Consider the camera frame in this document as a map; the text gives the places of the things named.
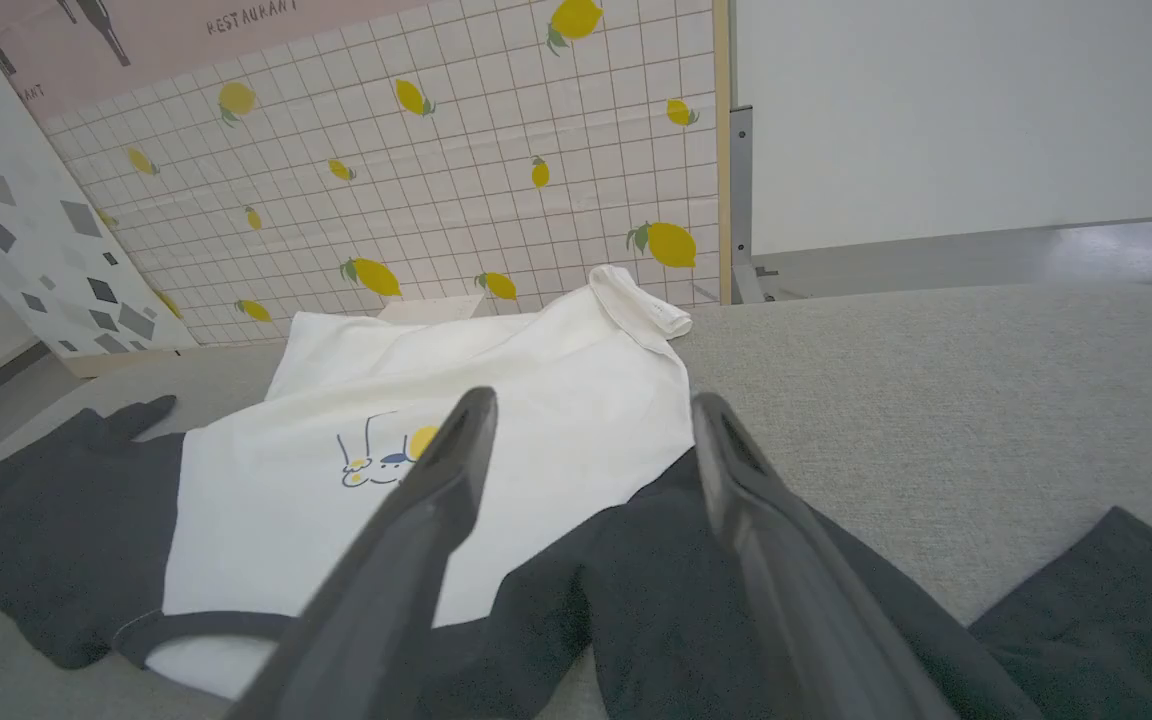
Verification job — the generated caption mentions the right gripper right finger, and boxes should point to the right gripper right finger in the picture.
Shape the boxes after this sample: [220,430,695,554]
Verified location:
[691,392,957,720]

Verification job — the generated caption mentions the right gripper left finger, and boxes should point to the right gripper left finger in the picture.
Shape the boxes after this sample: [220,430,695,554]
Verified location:
[226,387,500,720]

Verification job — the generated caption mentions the white and black shirt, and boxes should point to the white and black shirt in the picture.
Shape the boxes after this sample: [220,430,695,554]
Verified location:
[0,265,1152,720]

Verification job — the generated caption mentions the grey metal partition post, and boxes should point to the grey metal partition post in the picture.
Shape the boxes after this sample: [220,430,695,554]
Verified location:
[731,105,777,304]

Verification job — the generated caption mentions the lemon print partition screen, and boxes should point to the lemon print partition screen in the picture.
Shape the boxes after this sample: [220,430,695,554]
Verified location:
[0,0,733,347]

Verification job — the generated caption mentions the grey terrazzo print panel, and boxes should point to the grey terrazzo print panel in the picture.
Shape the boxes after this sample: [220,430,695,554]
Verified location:
[0,0,199,359]

